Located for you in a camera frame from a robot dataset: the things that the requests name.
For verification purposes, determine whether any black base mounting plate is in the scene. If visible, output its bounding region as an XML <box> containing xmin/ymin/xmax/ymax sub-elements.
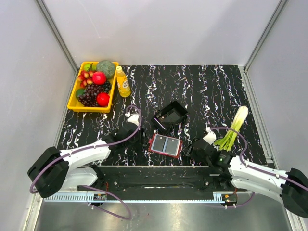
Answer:
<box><xmin>91</xmin><ymin>166</ymin><xmax>239</xmax><ymax>192</ymax></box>

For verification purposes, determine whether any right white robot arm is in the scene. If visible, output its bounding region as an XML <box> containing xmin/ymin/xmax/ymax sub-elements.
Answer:
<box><xmin>187</xmin><ymin>130</ymin><xmax>308</xmax><ymax>218</ymax></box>

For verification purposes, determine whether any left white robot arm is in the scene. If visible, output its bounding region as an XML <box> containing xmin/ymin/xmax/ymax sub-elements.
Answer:
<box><xmin>27</xmin><ymin>114</ymin><xmax>142</xmax><ymax>198</ymax></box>

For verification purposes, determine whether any black card dispenser box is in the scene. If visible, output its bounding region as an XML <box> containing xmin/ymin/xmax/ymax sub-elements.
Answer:
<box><xmin>151</xmin><ymin>101</ymin><xmax>188</xmax><ymax>135</ymax></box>

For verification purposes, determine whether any red apple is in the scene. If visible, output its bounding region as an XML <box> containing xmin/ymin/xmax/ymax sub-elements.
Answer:
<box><xmin>92</xmin><ymin>72</ymin><xmax>106</xmax><ymax>85</ymax></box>
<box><xmin>96</xmin><ymin>92</ymin><xmax>110</xmax><ymax>107</ymax></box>

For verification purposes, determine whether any green broccoli head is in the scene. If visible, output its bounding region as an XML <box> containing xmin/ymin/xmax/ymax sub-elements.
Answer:
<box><xmin>96</xmin><ymin>60</ymin><xmax>116</xmax><ymax>79</ymax></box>

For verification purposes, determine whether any dark purple grape bunch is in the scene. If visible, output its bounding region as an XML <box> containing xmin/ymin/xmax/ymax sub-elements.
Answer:
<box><xmin>77</xmin><ymin>80</ymin><xmax>112</xmax><ymax>107</ymax></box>

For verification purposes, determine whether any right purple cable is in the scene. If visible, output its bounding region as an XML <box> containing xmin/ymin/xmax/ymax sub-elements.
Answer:
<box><xmin>205</xmin><ymin>127</ymin><xmax>308</xmax><ymax>209</ymax></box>

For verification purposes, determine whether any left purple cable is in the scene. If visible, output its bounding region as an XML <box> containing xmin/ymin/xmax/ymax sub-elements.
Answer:
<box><xmin>29</xmin><ymin>105</ymin><xmax>142</xmax><ymax>220</ymax></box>

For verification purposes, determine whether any green lime fruit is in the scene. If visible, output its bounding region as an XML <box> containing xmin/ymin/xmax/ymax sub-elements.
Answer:
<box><xmin>75</xmin><ymin>88</ymin><xmax>85</xmax><ymax>99</ymax></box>

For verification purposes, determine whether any red leather card holder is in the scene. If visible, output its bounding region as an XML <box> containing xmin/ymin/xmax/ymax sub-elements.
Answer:
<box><xmin>149</xmin><ymin>133</ymin><xmax>182</xmax><ymax>158</ymax></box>

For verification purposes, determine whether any purple cable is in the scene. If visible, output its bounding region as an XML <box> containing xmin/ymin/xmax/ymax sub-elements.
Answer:
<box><xmin>29</xmin><ymin>105</ymin><xmax>142</xmax><ymax>220</ymax></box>
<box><xmin>205</xmin><ymin>127</ymin><xmax>308</xmax><ymax>209</ymax></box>

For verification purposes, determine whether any green pear fruit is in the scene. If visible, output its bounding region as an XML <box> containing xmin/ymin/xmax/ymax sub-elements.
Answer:
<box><xmin>83</xmin><ymin>63</ymin><xmax>97</xmax><ymax>72</ymax></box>

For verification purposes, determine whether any yellow juice bottle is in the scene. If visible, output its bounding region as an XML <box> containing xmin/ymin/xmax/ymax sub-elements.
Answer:
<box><xmin>116</xmin><ymin>66</ymin><xmax>131</xmax><ymax>98</ymax></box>

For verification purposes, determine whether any small red fruits cluster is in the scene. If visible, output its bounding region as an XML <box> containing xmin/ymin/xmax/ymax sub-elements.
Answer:
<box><xmin>77</xmin><ymin>71</ymin><xmax>94</xmax><ymax>88</ymax></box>

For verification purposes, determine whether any red apple upper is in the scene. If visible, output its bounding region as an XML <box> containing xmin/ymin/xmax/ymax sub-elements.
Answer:
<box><xmin>92</xmin><ymin>72</ymin><xmax>106</xmax><ymax>85</ymax></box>

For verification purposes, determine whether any yellow plastic tray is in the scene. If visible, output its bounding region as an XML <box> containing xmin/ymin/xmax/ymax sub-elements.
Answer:
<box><xmin>67</xmin><ymin>61</ymin><xmax>119</xmax><ymax>113</ymax></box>

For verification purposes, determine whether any red apple lower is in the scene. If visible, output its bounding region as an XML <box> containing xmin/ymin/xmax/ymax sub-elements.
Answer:
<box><xmin>96</xmin><ymin>92</ymin><xmax>110</xmax><ymax>107</ymax></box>

